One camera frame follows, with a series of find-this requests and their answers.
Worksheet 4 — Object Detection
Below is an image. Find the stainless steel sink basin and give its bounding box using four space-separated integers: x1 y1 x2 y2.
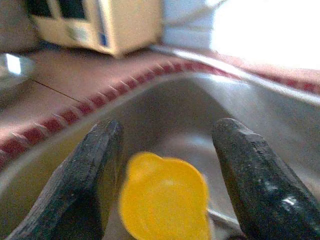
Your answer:
0 72 320 240

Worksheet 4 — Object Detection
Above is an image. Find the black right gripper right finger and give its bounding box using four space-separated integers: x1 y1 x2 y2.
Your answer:
211 117 320 240

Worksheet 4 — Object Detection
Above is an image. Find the beige water ionizer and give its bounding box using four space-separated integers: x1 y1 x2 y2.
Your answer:
26 0 163 60

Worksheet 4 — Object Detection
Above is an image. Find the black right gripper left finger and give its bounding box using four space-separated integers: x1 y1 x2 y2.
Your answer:
6 119 124 240

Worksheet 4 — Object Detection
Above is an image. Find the long white water hose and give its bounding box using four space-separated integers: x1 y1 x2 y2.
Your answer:
149 44 320 101

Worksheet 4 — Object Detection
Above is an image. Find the yellow plastic cup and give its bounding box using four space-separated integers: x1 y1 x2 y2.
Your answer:
118 151 212 240

